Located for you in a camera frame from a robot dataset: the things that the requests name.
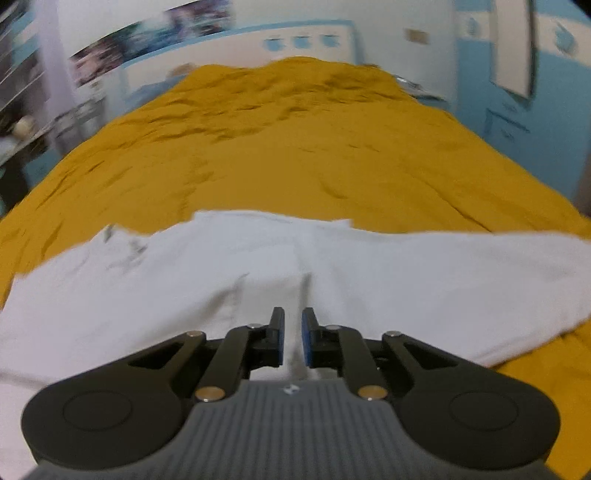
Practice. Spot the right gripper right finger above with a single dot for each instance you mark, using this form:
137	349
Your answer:
344	350

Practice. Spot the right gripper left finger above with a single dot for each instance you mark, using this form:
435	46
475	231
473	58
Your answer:
244	349

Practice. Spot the white Nevada sweatshirt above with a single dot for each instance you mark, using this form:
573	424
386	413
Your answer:
484	297

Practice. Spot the mustard yellow quilt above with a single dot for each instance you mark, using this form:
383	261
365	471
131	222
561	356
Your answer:
314	141

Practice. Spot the bedside table with items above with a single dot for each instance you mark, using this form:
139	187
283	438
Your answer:
420	94

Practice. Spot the grey folding rack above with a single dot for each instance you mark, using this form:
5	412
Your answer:
78	124

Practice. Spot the white blue headboard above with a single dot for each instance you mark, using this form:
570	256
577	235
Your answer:
247	47

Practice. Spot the round beige plush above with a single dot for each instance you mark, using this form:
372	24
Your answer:
24	128

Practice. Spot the blue white wardrobe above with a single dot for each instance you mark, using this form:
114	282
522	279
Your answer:
524	84

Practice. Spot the desk with shelves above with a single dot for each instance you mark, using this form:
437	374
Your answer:
23	92

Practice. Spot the wall switch plate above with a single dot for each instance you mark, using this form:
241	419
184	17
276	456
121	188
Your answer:
417	36

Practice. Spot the anime wall poster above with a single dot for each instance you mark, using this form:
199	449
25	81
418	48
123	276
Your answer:
99	36

